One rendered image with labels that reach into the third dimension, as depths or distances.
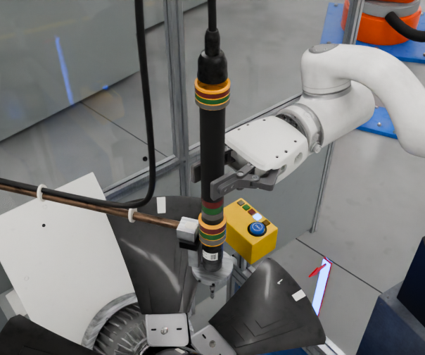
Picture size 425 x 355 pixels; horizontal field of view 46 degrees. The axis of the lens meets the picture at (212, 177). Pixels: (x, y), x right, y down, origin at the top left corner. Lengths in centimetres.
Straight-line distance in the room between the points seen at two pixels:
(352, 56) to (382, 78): 6
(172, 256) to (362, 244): 200
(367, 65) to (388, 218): 237
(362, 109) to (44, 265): 73
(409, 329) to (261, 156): 90
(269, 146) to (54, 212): 59
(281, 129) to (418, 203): 251
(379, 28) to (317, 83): 384
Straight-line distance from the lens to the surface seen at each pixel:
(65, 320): 120
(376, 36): 466
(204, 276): 84
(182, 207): 100
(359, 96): 85
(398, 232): 302
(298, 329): 116
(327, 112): 80
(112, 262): 120
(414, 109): 76
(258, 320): 113
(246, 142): 74
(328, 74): 78
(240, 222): 144
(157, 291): 102
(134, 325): 112
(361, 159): 343
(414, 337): 152
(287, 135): 76
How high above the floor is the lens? 214
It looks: 43 degrees down
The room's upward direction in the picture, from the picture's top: straight up
